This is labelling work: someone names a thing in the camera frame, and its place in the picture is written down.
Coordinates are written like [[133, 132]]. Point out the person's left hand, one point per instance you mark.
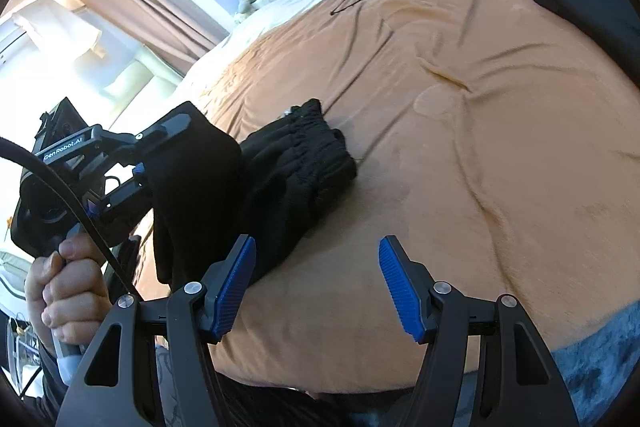
[[70, 302]]

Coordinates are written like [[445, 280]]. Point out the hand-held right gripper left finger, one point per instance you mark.
[[227, 297]]

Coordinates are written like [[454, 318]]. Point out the black pants with bear print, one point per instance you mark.
[[280, 177]]

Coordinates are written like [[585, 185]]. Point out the person's left leg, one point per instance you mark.
[[162, 372]]

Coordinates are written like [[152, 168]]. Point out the hanging white garment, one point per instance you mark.
[[55, 29]]

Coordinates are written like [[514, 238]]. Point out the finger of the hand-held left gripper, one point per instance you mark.
[[167, 125], [120, 202]]

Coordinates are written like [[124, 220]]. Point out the cream padded headboard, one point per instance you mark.
[[130, 82]]

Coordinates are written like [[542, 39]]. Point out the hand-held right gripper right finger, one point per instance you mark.
[[402, 297]]

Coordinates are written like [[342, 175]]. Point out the pink curtain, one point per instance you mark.
[[150, 7]]

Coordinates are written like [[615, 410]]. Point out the orange blanket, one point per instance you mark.
[[450, 157]]

